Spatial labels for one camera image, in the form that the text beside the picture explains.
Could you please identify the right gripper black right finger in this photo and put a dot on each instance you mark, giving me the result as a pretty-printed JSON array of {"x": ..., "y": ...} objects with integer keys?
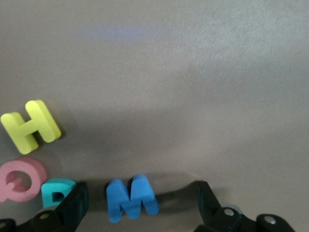
[{"x": 212, "y": 212}]

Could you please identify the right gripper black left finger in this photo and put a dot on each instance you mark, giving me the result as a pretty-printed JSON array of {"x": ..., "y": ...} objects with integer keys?
[{"x": 70, "y": 210}]

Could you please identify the teal uppercase letter R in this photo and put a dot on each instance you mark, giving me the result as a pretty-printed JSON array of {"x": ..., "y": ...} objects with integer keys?
[{"x": 49, "y": 189}]

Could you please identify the pinkish red letter Q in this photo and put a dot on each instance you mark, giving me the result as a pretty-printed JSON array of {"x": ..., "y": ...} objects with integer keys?
[{"x": 36, "y": 178}]

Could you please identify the blue uppercase letter M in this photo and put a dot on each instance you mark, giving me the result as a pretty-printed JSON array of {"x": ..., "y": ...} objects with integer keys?
[{"x": 131, "y": 200}]

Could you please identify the yellow uppercase letter H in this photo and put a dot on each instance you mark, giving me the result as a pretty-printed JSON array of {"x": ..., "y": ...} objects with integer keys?
[{"x": 30, "y": 126}]

